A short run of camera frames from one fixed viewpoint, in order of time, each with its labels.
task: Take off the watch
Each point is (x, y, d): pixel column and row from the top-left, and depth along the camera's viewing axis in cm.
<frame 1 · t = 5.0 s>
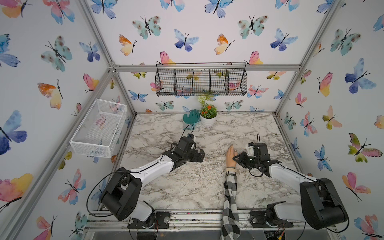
left hand: (200, 152, 87), fingers open
right hand: (234, 157, 88), fingers closed
potted plant white pot: (208, 113, 103), point 15 cm above the table

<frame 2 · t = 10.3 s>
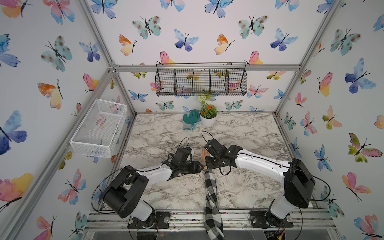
left hand: (201, 167, 88), fingers open
right hand: (208, 162, 83), fingers open
the named things where they were.

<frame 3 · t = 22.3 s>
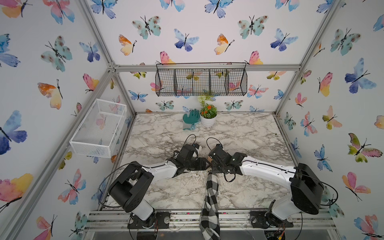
left hand: (210, 164, 86), fingers open
right hand: (215, 165, 84), fingers closed
the named things where they were.

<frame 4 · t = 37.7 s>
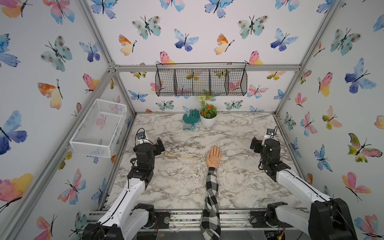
left hand: (152, 139, 82), fingers open
right hand: (264, 137, 84), fingers open
the named things where they were.

